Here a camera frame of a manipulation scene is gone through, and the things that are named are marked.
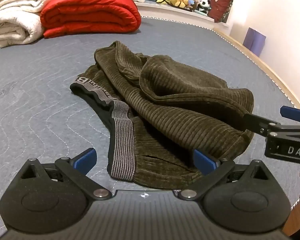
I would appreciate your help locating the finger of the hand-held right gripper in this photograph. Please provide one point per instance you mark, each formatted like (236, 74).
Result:
(255, 123)
(293, 114)

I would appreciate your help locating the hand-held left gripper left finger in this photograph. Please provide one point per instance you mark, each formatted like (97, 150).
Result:
(86, 160)

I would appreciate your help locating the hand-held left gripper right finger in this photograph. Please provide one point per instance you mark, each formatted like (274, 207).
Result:
(205, 161)

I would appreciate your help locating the purple box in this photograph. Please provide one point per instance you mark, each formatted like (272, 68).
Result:
(255, 41)

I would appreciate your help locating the dark red cushion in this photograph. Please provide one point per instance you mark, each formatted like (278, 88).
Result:
(222, 6)

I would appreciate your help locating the panda plush toy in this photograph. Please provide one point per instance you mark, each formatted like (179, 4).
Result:
(205, 5)

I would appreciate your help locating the white window ledge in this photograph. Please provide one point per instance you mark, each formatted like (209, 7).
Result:
(165, 12)

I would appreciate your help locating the red folded quilt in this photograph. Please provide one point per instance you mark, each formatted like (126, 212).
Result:
(90, 12)

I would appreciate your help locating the white folded blanket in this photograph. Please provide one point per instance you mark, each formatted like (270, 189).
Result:
(12, 17)

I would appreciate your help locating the wooden bed frame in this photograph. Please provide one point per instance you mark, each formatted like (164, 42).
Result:
(277, 78)

